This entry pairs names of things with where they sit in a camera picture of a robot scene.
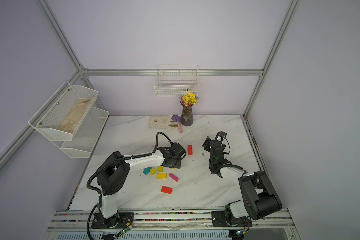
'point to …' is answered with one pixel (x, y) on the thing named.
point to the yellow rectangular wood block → (161, 175)
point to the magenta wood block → (174, 178)
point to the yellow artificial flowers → (189, 99)
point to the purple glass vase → (187, 118)
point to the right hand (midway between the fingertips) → (211, 138)
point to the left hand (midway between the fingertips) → (175, 164)
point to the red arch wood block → (190, 150)
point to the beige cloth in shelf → (72, 121)
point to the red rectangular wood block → (166, 190)
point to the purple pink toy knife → (177, 118)
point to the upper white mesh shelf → (60, 116)
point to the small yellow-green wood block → (153, 171)
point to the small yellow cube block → (160, 169)
